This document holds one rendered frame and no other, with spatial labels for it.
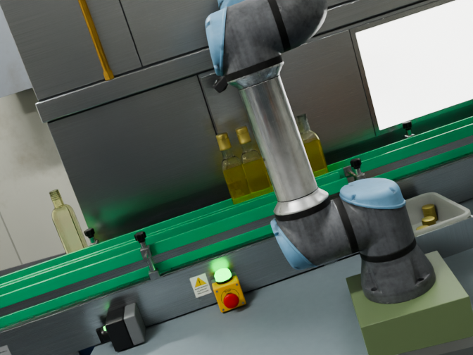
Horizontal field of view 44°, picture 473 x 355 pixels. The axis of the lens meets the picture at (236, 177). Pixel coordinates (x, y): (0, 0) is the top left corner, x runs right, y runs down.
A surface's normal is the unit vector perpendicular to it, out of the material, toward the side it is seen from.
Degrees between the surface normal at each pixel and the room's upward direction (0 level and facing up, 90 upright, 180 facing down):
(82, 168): 90
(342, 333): 0
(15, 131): 90
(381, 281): 75
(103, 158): 90
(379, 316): 3
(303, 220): 86
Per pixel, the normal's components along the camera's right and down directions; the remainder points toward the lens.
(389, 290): -0.43, 0.09
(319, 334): -0.29, -0.92
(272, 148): -0.38, 0.30
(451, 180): 0.14, 0.21
